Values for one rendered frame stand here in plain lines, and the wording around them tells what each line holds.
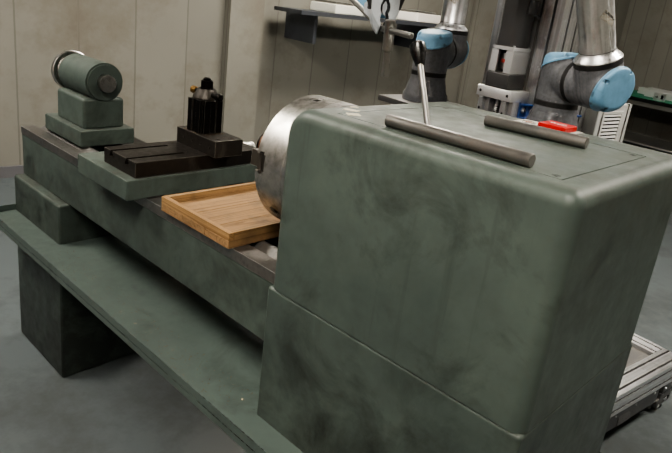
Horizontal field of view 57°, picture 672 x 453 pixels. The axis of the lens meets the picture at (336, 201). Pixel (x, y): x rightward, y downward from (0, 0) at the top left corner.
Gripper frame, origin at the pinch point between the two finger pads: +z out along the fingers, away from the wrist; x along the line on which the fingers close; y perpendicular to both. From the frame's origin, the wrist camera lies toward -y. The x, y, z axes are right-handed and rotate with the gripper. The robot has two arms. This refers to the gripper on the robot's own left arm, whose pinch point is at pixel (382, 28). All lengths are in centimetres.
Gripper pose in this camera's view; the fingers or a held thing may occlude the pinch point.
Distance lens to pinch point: 135.3
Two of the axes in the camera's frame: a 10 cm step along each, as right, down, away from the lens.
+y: -3.5, -3.6, 8.6
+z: -0.7, 9.3, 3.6
